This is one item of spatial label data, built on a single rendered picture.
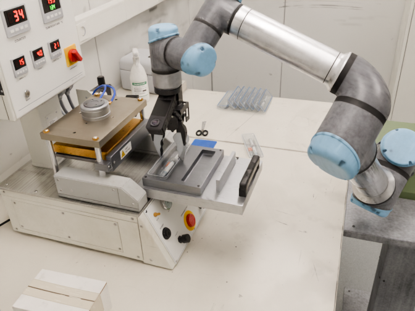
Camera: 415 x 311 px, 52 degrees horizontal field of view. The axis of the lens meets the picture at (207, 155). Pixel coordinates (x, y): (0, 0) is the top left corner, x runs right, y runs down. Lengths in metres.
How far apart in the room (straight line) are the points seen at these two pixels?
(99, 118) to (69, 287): 0.45
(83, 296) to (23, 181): 0.44
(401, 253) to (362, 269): 0.67
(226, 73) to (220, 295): 2.76
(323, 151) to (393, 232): 0.56
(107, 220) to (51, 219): 0.20
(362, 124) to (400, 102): 2.27
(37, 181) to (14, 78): 0.33
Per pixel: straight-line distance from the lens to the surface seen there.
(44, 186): 1.32
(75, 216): 1.26
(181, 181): 1.12
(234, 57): 3.65
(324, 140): 0.92
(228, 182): 1.15
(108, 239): 1.25
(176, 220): 1.26
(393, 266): 1.75
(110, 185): 1.13
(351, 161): 0.93
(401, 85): 3.15
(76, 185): 1.20
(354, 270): 2.34
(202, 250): 1.27
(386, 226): 1.43
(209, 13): 1.02
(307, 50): 0.98
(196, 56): 0.96
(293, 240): 1.31
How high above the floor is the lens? 1.63
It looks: 31 degrees down
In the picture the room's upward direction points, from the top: 2 degrees counter-clockwise
